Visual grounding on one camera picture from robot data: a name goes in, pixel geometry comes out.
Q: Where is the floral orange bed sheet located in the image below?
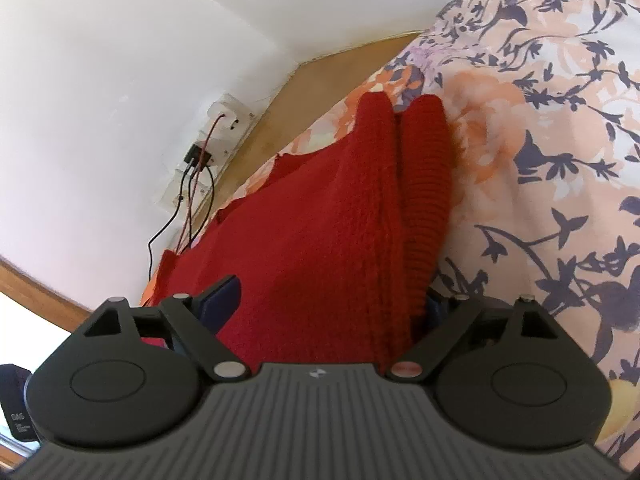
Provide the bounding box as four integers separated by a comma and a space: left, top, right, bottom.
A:
139, 0, 640, 474

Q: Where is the black power adapter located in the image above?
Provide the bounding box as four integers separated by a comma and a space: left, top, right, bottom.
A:
183, 144, 212, 170

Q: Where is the black cable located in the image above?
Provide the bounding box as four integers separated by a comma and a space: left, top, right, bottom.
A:
177, 164, 216, 254
145, 164, 202, 281

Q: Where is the wooden door frame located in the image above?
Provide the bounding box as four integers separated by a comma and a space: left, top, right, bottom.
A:
0, 259, 91, 332

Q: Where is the white wall socket strip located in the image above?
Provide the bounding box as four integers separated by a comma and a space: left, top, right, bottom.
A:
153, 93, 256, 211

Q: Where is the red knitted sweater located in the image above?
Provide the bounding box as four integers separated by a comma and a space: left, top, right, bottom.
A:
148, 92, 454, 368

